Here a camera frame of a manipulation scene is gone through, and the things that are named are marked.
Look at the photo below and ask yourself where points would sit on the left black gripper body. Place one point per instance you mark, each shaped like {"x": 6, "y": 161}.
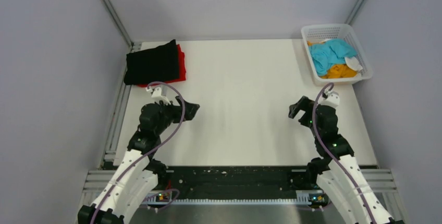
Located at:
{"x": 169, "y": 113}

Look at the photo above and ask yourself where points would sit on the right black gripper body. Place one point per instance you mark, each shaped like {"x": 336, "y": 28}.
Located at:
{"x": 318, "y": 129}

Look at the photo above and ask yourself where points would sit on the cyan t-shirt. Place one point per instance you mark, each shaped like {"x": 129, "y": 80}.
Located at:
{"x": 329, "y": 53}

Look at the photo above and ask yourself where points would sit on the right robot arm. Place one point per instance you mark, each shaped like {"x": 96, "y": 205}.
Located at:
{"x": 336, "y": 171}

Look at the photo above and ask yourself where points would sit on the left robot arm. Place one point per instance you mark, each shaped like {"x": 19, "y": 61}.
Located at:
{"x": 138, "y": 173}

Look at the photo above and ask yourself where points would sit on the folded red t-shirt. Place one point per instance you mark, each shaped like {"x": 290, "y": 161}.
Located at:
{"x": 181, "y": 67}

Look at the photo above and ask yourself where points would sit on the orange t-shirt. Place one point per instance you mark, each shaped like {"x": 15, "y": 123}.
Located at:
{"x": 338, "y": 72}

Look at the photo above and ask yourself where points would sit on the folded black t-shirt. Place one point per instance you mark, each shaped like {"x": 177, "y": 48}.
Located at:
{"x": 131, "y": 66}

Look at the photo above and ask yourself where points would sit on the white plastic basket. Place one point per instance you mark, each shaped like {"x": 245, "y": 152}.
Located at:
{"x": 322, "y": 32}

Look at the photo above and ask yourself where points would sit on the white t-shirt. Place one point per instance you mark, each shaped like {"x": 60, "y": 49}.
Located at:
{"x": 354, "y": 64}

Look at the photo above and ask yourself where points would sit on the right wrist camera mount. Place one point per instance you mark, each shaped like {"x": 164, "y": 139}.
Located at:
{"x": 330, "y": 98}

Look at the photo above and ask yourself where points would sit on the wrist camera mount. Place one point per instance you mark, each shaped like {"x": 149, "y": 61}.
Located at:
{"x": 158, "y": 94}
{"x": 330, "y": 98}

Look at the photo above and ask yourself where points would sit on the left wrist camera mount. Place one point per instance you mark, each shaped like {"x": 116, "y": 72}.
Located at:
{"x": 158, "y": 94}

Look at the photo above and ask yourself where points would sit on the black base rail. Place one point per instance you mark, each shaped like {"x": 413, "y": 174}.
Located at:
{"x": 242, "y": 183}

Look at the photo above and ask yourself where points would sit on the aluminium frame rail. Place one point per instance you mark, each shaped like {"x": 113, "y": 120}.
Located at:
{"x": 112, "y": 134}

